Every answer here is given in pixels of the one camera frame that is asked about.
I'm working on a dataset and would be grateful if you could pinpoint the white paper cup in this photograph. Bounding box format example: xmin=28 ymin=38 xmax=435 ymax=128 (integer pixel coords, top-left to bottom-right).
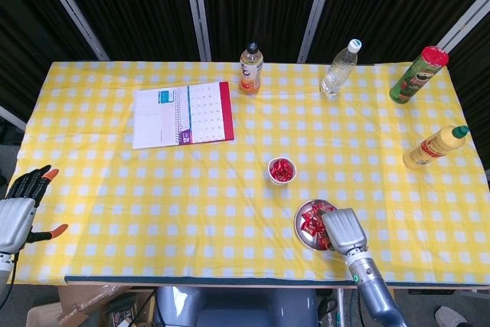
xmin=267 ymin=156 xmax=299 ymax=187

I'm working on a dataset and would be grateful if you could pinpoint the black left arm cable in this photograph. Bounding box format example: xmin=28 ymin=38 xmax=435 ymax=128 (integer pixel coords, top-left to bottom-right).
xmin=0 ymin=252 xmax=20 ymax=305

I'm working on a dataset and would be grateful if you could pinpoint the spiral desk calendar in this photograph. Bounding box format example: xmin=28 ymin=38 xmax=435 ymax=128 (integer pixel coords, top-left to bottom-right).
xmin=132 ymin=80 xmax=236 ymax=151

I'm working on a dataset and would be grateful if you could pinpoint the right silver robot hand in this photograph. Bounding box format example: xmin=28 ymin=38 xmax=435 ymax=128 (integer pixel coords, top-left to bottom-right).
xmin=320 ymin=207 xmax=369 ymax=254

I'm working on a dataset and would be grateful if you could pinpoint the clear water bottle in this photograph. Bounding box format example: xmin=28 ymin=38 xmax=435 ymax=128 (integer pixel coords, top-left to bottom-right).
xmin=319 ymin=38 xmax=364 ymax=98

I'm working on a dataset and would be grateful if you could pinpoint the brown cardboard box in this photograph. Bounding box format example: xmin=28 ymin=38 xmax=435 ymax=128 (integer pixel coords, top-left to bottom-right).
xmin=25 ymin=284 xmax=154 ymax=327

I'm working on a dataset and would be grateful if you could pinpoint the yellow mustard bottle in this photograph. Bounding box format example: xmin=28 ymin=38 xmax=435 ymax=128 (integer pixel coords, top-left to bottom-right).
xmin=402 ymin=125 xmax=470 ymax=170

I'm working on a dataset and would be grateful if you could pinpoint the round steel plate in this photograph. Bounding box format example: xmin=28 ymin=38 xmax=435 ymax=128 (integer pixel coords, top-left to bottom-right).
xmin=293 ymin=199 xmax=340 ymax=252

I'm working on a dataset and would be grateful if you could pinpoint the white frame post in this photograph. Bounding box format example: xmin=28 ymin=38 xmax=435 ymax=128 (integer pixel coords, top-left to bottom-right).
xmin=297 ymin=0 xmax=340 ymax=64
xmin=181 ymin=0 xmax=213 ymax=62
xmin=32 ymin=0 xmax=110 ymax=62
xmin=0 ymin=104 xmax=28 ymax=131
xmin=436 ymin=0 xmax=490 ymax=52

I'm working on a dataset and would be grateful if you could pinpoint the orange juice bottle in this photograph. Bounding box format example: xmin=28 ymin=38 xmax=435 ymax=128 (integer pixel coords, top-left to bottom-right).
xmin=239 ymin=41 xmax=265 ymax=95

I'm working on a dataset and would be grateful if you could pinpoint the table with dark edge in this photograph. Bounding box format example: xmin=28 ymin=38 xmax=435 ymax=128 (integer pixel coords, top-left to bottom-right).
xmin=64 ymin=275 xmax=490 ymax=290

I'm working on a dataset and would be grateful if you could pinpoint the grey robot torso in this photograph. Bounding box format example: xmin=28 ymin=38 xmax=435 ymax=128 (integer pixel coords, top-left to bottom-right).
xmin=155 ymin=286 xmax=319 ymax=327

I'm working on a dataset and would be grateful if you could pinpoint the light grey shoe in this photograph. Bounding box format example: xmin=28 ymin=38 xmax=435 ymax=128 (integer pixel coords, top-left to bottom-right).
xmin=434 ymin=305 xmax=470 ymax=327

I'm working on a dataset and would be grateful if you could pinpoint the dark printed carton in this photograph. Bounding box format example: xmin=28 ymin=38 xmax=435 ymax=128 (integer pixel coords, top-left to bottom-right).
xmin=105 ymin=291 xmax=141 ymax=327

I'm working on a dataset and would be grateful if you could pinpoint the green bottle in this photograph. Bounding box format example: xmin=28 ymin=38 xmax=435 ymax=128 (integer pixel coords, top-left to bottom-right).
xmin=389 ymin=45 xmax=449 ymax=105

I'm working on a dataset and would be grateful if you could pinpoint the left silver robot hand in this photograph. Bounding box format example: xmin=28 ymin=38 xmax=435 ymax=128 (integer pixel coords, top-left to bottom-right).
xmin=0 ymin=165 xmax=70 ymax=254

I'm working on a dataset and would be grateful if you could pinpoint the yellow checkered tablecloth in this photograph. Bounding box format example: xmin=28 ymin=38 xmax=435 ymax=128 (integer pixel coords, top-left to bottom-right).
xmin=17 ymin=59 xmax=490 ymax=285

